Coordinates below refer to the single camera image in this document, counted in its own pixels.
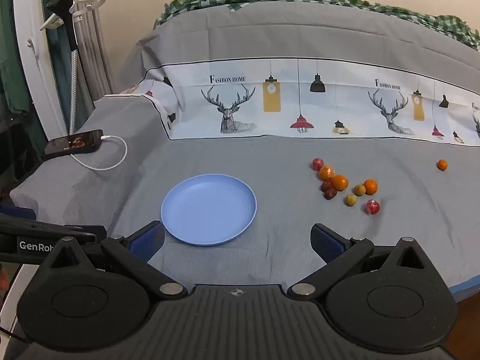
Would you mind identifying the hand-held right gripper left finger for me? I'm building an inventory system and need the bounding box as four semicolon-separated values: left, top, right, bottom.
37;220;188;302

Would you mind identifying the blue mattress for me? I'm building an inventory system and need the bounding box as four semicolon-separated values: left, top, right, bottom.
448;275;480;298

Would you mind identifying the grey curtain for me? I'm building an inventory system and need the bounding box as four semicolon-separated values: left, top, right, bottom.
64;0;117;121

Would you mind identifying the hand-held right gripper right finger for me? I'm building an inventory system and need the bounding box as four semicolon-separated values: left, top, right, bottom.
288;223;437;302

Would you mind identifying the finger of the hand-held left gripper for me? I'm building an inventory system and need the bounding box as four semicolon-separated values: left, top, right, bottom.
56;224;108;246

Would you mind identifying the white charging cable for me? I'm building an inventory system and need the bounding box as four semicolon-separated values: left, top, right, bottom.
71;134;128;172

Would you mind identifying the blue plate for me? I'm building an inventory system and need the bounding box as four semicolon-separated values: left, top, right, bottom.
160;173;258;247

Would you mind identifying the green clothing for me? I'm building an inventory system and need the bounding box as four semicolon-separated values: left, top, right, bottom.
0;0;38;147

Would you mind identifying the grey printed bed sheet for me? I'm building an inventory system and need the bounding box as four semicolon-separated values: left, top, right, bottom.
9;0;480;301

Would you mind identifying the black smartphone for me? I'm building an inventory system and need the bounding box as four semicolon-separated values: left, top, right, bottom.
42;129;104;160

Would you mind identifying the white door frame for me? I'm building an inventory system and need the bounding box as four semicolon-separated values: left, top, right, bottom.
11;0;70;141

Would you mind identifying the green checked blanket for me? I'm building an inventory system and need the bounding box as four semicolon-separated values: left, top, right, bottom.
154;0;480;51

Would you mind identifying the black garment steamer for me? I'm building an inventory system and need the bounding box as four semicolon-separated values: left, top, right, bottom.
45;0;81;137

